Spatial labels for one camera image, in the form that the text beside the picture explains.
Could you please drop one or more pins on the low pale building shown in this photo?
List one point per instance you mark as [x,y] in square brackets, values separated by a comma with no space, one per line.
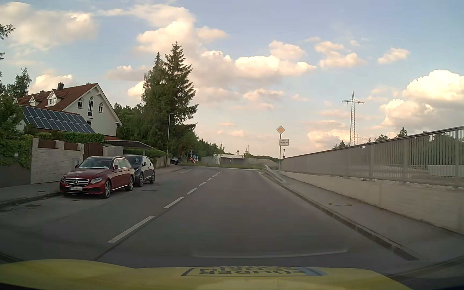
[230,158]

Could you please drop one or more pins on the red and white road sign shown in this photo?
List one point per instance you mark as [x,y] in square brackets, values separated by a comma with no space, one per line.
[193,158]

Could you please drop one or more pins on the dark vehicle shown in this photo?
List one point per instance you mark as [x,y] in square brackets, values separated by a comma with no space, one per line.
[176,160]

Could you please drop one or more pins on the grey asphalt road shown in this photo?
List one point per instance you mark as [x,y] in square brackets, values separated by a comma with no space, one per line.
[224,209]

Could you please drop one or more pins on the tall conifer trees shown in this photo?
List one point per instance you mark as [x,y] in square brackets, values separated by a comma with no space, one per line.
[167,104]

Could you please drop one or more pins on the black car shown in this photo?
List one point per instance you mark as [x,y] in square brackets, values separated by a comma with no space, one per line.
[142,167]

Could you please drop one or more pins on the flat roofed carport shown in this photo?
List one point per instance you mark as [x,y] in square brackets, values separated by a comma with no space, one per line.
[129,144]

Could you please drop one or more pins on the electricity pylon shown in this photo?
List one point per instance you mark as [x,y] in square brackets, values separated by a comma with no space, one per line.
[352,121]

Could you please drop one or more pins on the road markings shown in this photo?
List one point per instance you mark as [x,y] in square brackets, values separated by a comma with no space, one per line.
[131,229]

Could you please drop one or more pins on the dark red estate car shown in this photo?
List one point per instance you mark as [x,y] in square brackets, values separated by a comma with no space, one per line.
[98,177]

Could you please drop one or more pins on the white house with red roof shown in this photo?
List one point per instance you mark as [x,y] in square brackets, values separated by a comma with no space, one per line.
[83,108]

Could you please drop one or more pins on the grey pavement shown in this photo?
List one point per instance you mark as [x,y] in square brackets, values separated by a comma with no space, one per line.
[377,219]
[10,193]

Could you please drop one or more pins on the car's own bonnet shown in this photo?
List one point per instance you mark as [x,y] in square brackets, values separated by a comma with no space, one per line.
[95,276]

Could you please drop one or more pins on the green hedge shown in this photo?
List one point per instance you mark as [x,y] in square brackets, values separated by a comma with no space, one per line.
[2,149]

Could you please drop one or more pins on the road sign on post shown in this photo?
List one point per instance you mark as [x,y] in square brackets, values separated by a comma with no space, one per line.
[280,141]

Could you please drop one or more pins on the lamp post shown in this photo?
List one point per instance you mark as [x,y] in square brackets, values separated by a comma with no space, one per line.
[168,139]

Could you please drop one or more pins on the pale brick wall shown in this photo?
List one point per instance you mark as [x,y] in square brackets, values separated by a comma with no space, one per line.
[52,163]

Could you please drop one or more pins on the concrete wall with metal railing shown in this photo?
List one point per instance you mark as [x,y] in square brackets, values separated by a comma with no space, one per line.
[417,181]

